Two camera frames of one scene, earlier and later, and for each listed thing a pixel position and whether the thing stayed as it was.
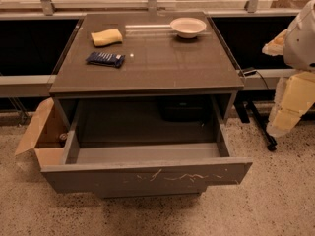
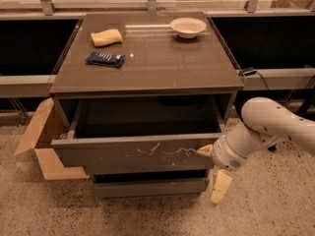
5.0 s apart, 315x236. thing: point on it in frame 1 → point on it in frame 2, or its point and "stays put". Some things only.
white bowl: (188, 27) stays put
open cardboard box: (45, 132) stays put
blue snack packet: (105, 59) stays put
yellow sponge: (106, 36) stays put
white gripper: (301, 46) → (225, 156)
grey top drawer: (145, 168) → (143, 133)
